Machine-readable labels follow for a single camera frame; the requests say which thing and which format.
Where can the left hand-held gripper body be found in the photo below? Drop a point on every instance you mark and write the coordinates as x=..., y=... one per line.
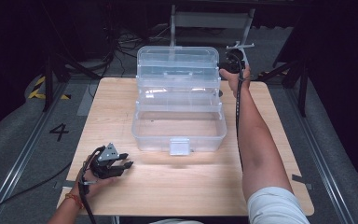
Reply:
x=105, y=165

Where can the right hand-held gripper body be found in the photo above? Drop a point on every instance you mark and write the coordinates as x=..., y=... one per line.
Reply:
x=236, y=60

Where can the clear plastic storage box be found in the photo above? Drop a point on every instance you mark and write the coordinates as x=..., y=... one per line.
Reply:
x=178, y=109

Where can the person's right hand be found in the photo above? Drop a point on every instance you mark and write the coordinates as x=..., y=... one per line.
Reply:
x=237, y=82

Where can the person's left hand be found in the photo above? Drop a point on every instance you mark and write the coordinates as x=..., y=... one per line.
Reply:
x=90, y=185

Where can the grey tape strip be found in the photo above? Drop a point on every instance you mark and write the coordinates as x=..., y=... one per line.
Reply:
x=301, y=181
x=63, y=184

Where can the grey metal stand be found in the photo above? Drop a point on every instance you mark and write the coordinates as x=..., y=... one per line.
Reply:
x=209, y=20

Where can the black tripod stand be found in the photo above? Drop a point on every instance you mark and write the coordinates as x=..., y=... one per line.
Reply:
x=57, y=70
x=295, y=77

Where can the person's white sleeve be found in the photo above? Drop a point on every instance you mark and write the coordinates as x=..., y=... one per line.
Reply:
x=276, y=207

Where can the metal floor rail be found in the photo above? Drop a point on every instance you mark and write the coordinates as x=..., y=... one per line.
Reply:
x=320, y=155
x=18, y=161

